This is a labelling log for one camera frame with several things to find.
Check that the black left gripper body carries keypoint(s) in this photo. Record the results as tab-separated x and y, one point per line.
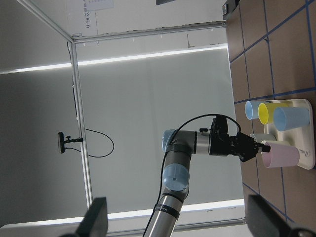
241	145

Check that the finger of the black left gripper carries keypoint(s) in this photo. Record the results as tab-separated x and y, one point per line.
264	148

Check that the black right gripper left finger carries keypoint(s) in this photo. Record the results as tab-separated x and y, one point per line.
95	221

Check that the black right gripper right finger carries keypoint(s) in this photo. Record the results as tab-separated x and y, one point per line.
263	221

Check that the pink plastic cup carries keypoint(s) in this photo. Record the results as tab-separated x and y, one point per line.
280	156

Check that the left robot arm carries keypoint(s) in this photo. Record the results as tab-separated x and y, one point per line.
179	148

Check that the grey plastic cup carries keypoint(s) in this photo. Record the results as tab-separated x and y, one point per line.
260	137

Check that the pale green plastic cup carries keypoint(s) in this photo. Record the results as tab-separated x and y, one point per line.
276	142

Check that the yellow plastic cup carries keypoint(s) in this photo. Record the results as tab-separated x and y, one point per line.
266	111

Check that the light blue plastic cup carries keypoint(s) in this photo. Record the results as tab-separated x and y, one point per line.
251	109

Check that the cream plastic tray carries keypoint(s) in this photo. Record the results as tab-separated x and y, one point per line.
302	137

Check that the black webcam on frame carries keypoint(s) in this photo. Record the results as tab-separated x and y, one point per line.
62	140

